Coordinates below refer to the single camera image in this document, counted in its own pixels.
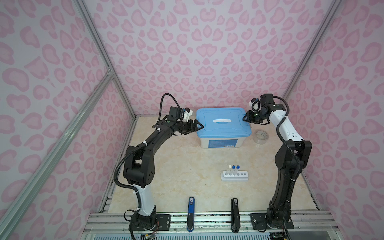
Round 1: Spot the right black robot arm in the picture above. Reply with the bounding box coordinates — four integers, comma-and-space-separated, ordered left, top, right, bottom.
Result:
243, 94, 313, 229

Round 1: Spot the blue plastic bin lid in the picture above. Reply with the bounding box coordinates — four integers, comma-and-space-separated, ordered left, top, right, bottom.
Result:
196, 108, 252, 139

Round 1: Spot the left black corrugated cable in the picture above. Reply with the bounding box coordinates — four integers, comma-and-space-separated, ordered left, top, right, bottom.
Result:
113, 92, 182, 240

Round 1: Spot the white test tube rack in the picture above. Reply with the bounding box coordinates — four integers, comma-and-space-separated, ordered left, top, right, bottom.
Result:
221, 171, 249, 182

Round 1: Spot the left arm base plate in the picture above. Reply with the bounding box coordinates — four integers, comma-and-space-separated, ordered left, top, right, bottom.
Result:
129, 214, 171, 232

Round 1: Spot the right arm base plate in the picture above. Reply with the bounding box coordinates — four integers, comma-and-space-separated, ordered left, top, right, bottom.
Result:
250, 213, 295, 232

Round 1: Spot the black stapler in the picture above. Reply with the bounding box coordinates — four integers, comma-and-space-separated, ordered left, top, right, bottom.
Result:
231, 198, 241, 234

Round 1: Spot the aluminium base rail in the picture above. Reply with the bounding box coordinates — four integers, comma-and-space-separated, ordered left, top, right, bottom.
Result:
81, 210, 343, 240

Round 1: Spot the white plastic storage bin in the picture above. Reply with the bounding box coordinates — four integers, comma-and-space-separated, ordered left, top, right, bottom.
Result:
200, 137, 246, 149

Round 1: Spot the clear tape roll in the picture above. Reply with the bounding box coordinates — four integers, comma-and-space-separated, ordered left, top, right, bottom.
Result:
253, 130, 269, 145

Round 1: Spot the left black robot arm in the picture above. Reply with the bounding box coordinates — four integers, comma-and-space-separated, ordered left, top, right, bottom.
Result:
114, 107, 204, 230

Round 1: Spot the blue stapler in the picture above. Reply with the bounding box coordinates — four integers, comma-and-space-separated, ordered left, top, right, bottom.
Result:
187, 197, 195, 232

